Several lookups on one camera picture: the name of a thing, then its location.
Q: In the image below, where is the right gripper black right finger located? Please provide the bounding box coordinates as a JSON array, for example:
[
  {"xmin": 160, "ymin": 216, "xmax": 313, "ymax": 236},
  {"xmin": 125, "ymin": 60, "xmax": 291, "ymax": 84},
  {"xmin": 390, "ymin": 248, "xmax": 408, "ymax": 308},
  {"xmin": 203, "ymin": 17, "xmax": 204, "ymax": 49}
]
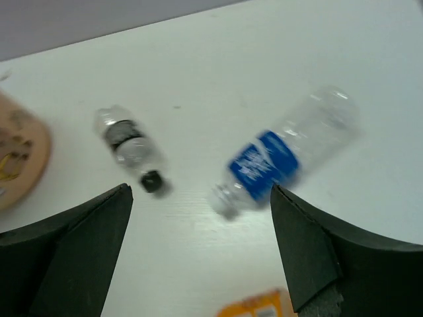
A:
[{"xmin": 270, "ymin": 186, "xmax": 422, "ymax": 316}]

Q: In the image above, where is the clear bottle with blue label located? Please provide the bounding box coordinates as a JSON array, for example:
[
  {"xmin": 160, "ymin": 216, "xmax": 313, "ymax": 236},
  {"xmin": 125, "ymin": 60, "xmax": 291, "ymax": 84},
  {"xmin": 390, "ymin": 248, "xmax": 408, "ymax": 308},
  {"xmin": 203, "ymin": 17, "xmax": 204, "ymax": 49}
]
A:
[{"xmin": 208, "ymin": 86, "xmax": 359, "ymax": 219}]

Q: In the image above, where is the small clear bottle black label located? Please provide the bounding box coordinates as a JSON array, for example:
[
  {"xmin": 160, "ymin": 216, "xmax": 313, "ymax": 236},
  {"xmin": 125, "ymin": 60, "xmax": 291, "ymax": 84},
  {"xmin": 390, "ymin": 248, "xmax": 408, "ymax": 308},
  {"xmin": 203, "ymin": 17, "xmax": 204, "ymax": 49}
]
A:
[{"xmin": 95, "ymin": 105, "xmax": 171, "ymax": 198}]

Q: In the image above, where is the orange juice bottle with barcode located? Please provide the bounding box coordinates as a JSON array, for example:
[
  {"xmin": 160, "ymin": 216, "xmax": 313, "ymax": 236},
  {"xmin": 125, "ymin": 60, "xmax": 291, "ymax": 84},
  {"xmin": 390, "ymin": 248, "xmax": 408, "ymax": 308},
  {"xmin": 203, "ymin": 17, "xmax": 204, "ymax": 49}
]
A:
[{"xmin": 216, "ymin": 289, "xmax": 298, "ymax": 317}]

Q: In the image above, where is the orange cylindrical bin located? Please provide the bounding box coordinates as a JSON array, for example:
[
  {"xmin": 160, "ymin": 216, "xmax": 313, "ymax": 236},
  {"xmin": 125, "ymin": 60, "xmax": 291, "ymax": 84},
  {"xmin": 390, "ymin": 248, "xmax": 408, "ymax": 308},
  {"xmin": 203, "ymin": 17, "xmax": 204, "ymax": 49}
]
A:
[{"xmin": 1, "ymin": 92, "xmax": 52, "ymax": 211}]

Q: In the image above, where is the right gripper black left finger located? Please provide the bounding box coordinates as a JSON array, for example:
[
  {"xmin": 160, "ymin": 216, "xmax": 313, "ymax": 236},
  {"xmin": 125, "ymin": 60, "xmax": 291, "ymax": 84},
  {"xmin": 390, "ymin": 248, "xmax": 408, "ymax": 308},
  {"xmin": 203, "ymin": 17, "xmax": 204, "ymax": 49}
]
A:
[{"xmin": 1, "ymin": 184, "xmax": 133, "ymax": 316}]

